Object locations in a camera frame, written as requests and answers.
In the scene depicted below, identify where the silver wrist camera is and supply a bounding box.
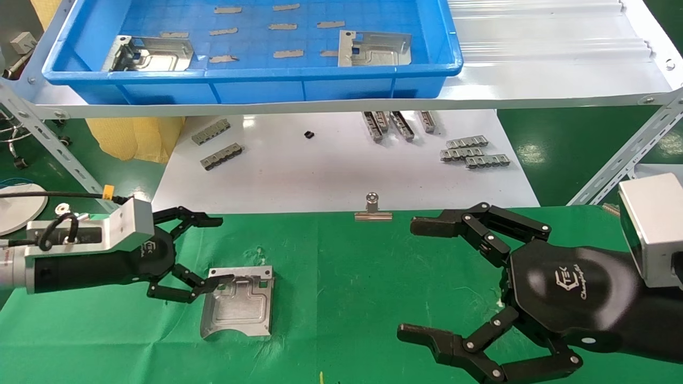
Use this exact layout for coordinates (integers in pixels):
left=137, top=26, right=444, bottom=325
left=26, top=198, right=155, bottom=252
left=618, top=173, right=683, bottom=290

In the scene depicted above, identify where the yellow mesh sack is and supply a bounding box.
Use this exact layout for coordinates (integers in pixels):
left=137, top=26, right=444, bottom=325
left=30, top=0, right=186, bottom=164

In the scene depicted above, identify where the perforated white angle brace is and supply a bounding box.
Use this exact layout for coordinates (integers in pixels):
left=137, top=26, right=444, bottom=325
left=567, top=91, right=683, bottom=206
left=0, top=80, right=124, bottom=214

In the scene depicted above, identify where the small grey box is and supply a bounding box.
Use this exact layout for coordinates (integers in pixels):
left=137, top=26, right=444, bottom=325
left=11, top=32, right=38, bottom=55

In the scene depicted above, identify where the silver bulldog clip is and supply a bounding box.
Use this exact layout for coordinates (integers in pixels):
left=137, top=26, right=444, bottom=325
left=354, top=193, right=393, bottom=222
left=55, top=203, right=91, bottom=221

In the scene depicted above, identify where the chair base with casters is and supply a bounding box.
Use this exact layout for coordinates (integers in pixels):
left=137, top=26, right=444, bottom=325
left=0, top=109, right=73, bottom=170

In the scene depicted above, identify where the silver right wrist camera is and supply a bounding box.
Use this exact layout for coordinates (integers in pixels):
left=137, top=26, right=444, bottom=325
left=618, top=173, right=683, bottom=290

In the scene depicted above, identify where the green cloth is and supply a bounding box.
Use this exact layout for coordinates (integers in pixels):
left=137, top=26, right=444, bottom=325
left=0, top=205, right=683, bottom=384

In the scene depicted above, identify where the blue plastic tray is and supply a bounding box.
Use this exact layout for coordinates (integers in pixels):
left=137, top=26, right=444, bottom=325
left=43, top=0, right=464, bottom=105

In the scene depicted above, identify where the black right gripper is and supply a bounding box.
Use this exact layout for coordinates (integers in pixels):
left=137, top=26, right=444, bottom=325
left=397, top=202, right=644, bottom=384

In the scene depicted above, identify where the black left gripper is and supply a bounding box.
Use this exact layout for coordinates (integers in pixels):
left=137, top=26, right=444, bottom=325
left=27, top=207, right=235, bottom=305

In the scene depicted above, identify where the white corrugated shelf board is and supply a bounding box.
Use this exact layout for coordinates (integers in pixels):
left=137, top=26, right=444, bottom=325
left=16, top=0, right=683, bottom=119

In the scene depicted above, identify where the white round base plate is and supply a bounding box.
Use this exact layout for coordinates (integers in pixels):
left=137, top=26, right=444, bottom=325
left=0, top=182, right=49, bottom=236

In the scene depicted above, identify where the black camera cable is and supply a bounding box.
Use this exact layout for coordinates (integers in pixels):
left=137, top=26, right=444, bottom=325
left=0, top=184, right=134, bottom=252

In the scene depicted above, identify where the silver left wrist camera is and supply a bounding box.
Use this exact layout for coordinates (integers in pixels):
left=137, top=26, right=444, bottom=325
left=26, top=198, right=155, bottom=252

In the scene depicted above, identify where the bent sheet metal bracket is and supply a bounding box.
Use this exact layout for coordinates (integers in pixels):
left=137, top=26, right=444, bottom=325
left=338, top=30, right=413, bottom=68
left=200, top=266, right=274, bottom=339
left=101, top=36, right=195, bottom=73

